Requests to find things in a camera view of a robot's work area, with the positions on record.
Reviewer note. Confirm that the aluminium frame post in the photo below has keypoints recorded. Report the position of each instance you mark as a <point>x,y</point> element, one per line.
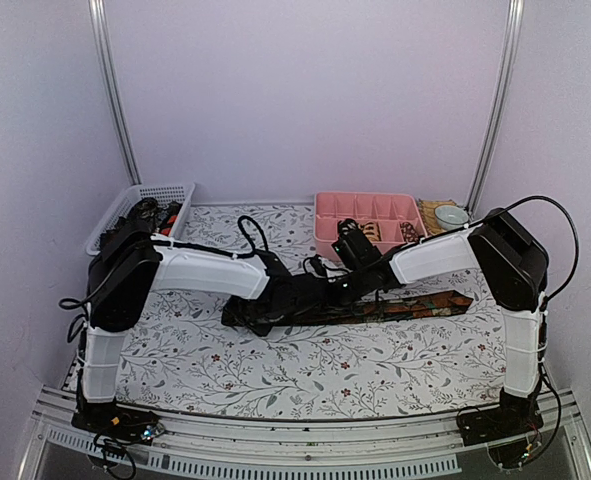
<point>101,35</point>
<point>506,67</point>

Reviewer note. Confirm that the front aluminium rail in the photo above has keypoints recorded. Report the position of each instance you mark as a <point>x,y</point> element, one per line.
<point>197,446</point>

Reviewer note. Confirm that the right aluminium frame post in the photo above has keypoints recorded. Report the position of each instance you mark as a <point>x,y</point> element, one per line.
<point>506,67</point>

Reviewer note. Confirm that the light blue ceramic bowl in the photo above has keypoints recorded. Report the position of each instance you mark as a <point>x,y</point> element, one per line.
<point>451,217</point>

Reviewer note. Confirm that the pink divided organizer box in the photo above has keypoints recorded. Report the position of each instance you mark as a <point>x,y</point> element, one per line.
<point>388,210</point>

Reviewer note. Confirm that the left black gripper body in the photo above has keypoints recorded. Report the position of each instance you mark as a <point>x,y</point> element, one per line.
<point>252,316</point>

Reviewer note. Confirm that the brown green patterned tie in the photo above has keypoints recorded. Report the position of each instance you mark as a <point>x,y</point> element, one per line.
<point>442,304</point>

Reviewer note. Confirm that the left aluminium frame post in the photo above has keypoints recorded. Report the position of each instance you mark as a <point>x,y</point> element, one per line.
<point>101,35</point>

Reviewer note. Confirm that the yellow patterned rolled tie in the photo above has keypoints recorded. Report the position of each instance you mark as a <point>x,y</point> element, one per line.
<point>372,231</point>

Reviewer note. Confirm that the dark red rolled tie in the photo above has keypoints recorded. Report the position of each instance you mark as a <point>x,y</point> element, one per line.
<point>409,233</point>

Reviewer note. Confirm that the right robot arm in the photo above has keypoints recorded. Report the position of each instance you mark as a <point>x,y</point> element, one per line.
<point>515,267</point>

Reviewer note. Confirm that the floral patterned table mat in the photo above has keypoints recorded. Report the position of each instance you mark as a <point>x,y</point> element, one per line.
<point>180,356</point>

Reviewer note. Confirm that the pile of dark ties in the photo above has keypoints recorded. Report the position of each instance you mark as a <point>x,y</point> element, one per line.
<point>159,219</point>

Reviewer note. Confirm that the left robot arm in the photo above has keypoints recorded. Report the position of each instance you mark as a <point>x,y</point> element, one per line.
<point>136,262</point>

